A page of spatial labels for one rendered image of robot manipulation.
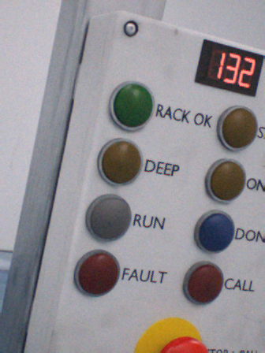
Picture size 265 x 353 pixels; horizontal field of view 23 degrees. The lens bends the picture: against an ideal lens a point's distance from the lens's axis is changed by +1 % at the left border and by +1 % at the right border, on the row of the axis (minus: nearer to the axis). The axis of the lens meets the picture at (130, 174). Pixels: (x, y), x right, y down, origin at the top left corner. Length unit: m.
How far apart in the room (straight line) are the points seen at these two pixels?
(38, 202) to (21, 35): 3.36
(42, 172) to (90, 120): 0.08
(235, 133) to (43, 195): 0.14
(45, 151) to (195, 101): 0.12
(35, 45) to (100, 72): 3.43
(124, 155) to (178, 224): 0.07
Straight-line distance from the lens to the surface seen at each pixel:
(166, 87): 0.42
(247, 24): 4.33
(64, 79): 0.48
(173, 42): 0.42
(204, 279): 0.45
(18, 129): 3.84
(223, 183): 0.44
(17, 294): 0.51
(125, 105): 0.40
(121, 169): 0.41
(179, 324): 0.46
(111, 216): 0.41
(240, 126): 0.44
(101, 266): 0.42
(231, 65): 0.44
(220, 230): 0.45
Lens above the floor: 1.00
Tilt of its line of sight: 5 degrees down
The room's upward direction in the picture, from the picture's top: 12 degrees clockwise
